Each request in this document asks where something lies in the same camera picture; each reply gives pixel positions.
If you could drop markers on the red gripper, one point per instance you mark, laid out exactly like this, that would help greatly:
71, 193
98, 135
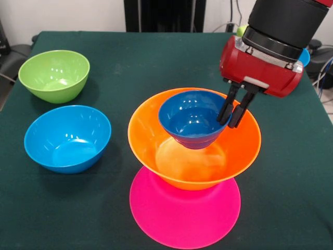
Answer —
255, 70

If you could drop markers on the small dark blue bowl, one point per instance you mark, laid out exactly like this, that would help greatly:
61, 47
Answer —
190, 119

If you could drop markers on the orange bowl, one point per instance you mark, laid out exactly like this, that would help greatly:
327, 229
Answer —
192, 166

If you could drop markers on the yellow-green cup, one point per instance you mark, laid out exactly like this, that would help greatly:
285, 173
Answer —
240, 30

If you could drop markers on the pink bowl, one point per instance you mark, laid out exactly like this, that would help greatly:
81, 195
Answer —
182, 218

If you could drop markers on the large blue bowl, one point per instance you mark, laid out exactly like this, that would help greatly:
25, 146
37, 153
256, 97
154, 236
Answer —
304, 56
65, 140

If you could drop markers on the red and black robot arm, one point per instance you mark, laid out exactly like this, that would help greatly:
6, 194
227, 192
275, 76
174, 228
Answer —
281, 23

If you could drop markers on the grey chair base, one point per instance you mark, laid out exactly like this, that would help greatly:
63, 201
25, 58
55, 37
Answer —
321, 57
15, 60

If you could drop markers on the lime green bowl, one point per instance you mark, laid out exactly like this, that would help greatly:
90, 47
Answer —
54, 75

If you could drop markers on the dark green tablecloth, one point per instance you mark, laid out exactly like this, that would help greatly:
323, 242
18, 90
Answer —
78, 208

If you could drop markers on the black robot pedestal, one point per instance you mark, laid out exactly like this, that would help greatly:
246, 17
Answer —
161, 15

